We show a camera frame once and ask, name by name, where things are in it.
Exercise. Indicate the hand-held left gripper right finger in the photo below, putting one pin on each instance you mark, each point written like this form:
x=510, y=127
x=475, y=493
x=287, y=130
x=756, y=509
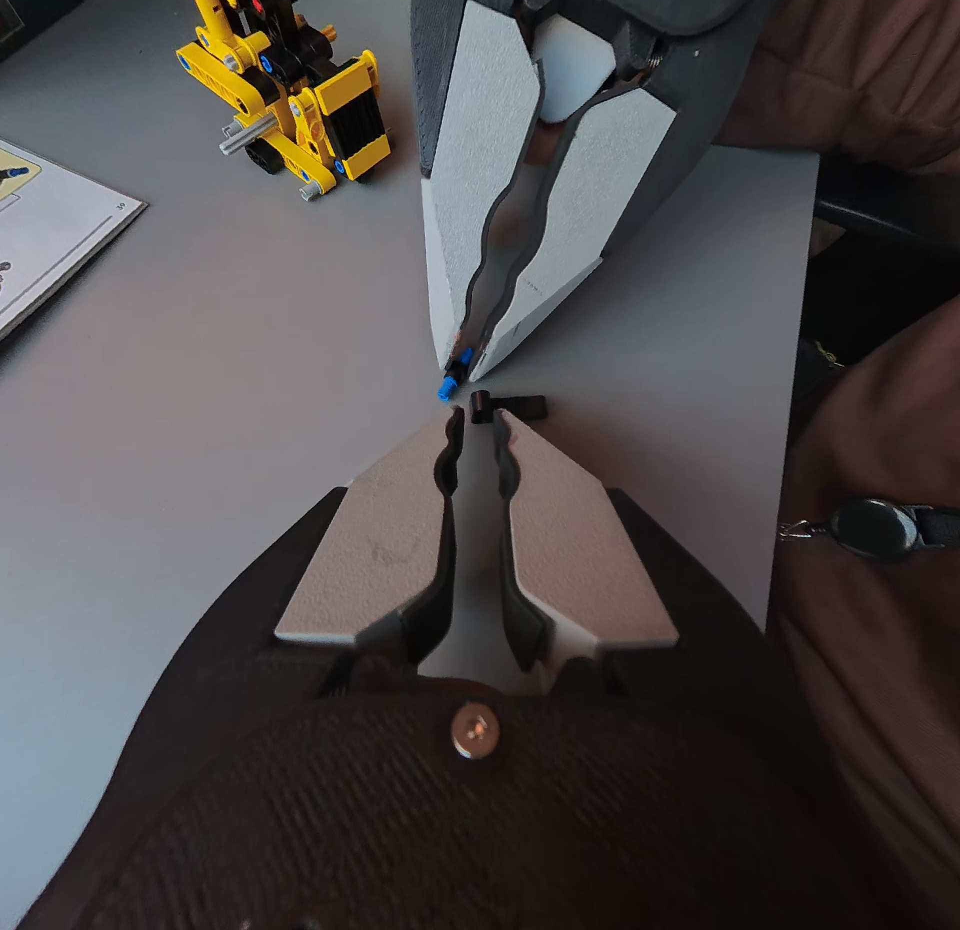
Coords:
x=585, y=562

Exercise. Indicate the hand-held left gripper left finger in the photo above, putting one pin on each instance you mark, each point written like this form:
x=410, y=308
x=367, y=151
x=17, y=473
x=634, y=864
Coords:
x=375, y=555

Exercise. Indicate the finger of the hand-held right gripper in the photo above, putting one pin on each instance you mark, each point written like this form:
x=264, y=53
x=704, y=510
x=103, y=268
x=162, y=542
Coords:
x=480, y=119
x=600, y=172

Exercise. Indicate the black lego connector piece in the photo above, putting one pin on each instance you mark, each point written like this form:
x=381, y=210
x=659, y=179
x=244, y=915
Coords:
x=529, y=405

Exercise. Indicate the blue lego pin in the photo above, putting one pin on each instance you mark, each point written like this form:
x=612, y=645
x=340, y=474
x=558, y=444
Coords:
x=448, y=388

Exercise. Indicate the person's right forearm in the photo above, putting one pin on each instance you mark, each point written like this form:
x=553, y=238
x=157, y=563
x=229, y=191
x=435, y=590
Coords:
x=847, y=59

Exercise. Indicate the yellow black lego vehicle model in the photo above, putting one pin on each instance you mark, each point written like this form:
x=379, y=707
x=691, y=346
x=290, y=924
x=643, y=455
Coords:
x=300, y=104

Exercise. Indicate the lego instruction booklet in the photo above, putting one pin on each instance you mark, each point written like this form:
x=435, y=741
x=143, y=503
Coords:
x=52, y=239

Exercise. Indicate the dark lego set box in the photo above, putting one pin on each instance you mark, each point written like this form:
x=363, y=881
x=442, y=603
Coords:
x=7, y=22

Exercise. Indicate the black chair armrest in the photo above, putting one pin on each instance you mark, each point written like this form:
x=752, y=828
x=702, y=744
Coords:
x=885, y=213

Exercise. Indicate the black badge reel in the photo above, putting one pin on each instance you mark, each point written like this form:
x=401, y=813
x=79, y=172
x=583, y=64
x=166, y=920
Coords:
x=870, y=528

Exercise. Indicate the person's brown jacket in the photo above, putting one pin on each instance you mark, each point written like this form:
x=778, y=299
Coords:
x=885, y=682

